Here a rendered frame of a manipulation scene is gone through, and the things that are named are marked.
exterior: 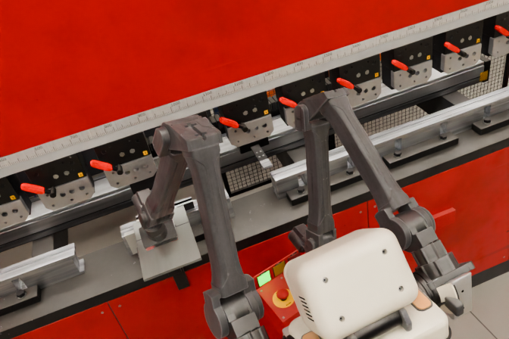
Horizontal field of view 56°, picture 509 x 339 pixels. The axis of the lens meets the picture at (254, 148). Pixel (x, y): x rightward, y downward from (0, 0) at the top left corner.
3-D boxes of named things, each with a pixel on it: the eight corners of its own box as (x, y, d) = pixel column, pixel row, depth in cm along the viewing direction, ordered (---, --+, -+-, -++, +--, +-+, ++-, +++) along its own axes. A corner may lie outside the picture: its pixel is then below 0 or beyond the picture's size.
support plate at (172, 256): (144, 281, 141) (143, 279, 141) (133, 225, 162) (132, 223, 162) (201, 259, 145) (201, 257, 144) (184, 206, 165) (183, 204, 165)
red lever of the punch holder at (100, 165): (92, 163, 138) (124, 171, 142) (91, 155, 141) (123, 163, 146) (89, 168, 138) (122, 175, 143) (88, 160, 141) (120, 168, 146)
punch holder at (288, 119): (288, 129, 160) (282, 86, 150) (279, 117, 166) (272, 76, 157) (329, 115, 162) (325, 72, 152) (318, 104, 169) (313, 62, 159)
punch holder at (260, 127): (232, 149, 156) (221, 106, 147) (225, 136, 163) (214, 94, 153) (275, 134, 159) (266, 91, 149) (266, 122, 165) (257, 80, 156)
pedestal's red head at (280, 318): (287, 344, 153) (279, 310, 143) (260, 310, 165) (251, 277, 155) (335, 310, 160) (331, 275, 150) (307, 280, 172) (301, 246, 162)
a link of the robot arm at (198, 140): (176, 123, 87) (225, 112, 91) (151, 123, 98) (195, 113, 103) (225, 346, 94) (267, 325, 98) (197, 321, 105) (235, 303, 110)
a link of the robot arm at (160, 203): (165, 144, 93) (214, 131, 99) (154, 121, 96) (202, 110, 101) (141, 233, 127) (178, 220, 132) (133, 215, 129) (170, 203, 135)
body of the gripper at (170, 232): (138, 229, 144) (134, 222, 137) (171, 218, 146) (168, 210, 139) (145, 250, 141) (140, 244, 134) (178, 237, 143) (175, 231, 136)
